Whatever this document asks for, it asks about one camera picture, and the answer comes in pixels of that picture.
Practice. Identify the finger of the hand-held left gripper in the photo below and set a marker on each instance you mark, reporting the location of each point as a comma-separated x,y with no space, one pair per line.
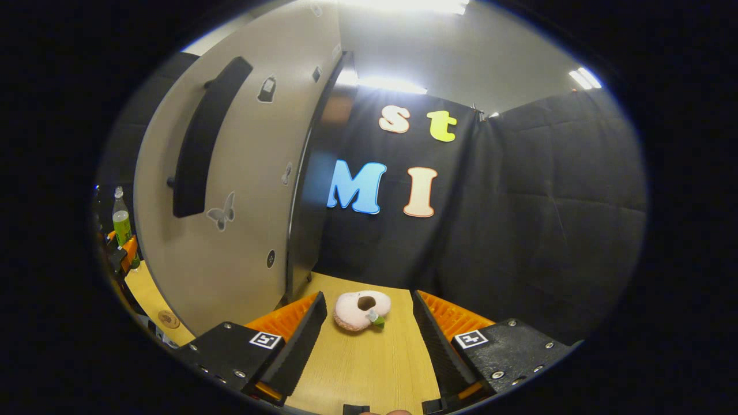
109,235
130,251

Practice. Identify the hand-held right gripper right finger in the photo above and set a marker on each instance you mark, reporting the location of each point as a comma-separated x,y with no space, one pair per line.
435,351

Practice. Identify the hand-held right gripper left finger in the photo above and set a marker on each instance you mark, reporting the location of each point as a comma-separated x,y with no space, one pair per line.
302,351

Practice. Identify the green drink bottle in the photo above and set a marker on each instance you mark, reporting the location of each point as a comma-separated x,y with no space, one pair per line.
121,222

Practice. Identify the round brown coaster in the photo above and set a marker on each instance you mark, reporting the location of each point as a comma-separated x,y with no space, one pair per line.
168,319

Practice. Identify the cream cabinet door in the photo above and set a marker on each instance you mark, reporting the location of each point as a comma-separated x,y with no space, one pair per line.
242,173

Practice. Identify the pink white plush toy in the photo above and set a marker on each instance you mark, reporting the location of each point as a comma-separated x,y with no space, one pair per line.
351,311

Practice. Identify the ceiling light panel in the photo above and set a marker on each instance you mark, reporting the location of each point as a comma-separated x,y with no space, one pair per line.
585,78
392,85

